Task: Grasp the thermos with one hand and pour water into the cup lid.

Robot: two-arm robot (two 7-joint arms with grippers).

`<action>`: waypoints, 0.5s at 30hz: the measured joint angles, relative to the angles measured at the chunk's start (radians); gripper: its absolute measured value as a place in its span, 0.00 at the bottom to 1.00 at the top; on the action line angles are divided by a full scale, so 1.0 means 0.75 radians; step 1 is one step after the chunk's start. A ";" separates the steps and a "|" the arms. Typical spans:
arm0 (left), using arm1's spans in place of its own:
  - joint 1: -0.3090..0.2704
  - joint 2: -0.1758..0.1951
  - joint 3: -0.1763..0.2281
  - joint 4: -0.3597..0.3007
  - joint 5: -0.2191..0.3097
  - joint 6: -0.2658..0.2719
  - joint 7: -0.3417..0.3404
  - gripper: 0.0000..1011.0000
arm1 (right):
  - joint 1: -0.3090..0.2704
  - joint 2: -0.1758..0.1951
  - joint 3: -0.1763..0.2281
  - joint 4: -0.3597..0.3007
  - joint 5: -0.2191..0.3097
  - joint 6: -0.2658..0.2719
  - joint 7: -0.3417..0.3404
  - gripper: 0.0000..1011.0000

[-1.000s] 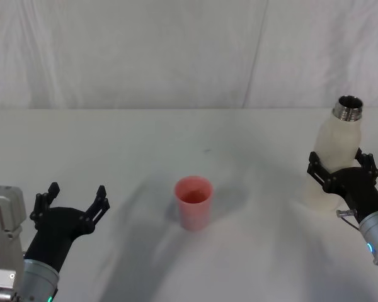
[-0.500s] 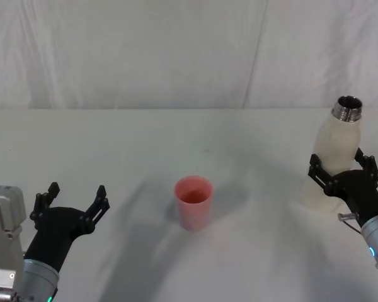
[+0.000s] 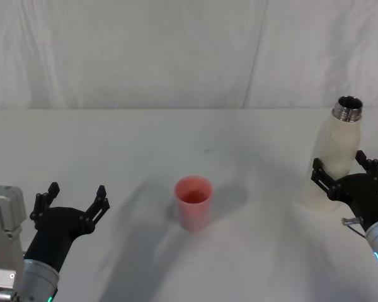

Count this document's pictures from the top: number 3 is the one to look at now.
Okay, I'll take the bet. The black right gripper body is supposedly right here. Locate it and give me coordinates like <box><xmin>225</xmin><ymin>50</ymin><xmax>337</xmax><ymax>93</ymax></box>
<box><xmin>331</xmin><ymin>172</ymin><xmax>378</xmax><ymax>233</ymax></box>

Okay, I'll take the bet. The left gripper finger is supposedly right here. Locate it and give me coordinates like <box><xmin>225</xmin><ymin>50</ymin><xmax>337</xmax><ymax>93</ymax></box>
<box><xmin>79</xmin><ymin>184</ymin><xmax>111</xmax><ymax>234</ymax></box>
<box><xmin>29</xmin><ymin>181</ymin><xmax>62</xmax><ymax>230</ymax></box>

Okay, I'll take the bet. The pink cup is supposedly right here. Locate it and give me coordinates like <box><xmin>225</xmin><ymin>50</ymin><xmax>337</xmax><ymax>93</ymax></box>
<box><xmin>174</xmin><ymin>176</ymin><xmax>215</xmax><ymax>233</ymax></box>

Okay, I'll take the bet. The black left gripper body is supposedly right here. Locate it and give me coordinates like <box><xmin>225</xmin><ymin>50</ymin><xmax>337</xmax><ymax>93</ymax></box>
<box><xmin>24</xmin><ymin>206</ymin><xmax>95</xmax><ymax>274</ymax></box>

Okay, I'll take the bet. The white tablecloth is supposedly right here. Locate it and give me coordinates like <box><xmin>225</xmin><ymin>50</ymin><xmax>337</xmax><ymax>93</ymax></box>
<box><xmin>0</xmin><ymin>108</ymin><xmax>378</xmax><ymax>302</ymax></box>

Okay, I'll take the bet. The white curtain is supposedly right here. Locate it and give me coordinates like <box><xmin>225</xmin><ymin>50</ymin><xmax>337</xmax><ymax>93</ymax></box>
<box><xmin>0</xmin><ymin>0</ymin><xmax>378</xmax><ymax>111</ymax></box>

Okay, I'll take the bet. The thin cable with silver plug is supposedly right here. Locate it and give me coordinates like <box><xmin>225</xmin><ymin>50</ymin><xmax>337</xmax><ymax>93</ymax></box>
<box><xmin>341</xmin><ymin>216</ymin><xmax>368</xmax><ymax>240</ymax></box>

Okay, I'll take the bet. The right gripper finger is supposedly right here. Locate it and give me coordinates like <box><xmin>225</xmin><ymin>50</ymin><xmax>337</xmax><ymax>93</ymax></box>
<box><xmin>353</xmin><ymin>150</ymin><xmax>378</xmax><ymax>193</ymax></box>
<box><xmin>310</xmin><ymin>157</ymin><xmax>343</xmax><ymax>201</ymax></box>

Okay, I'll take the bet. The cream vacuum bottle steel neck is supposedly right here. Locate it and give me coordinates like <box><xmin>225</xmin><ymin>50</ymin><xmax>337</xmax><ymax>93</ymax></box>
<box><xmin>300</xmin><ymin>95</ymin><xmax>365</xmax><ymax>215</ymax></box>

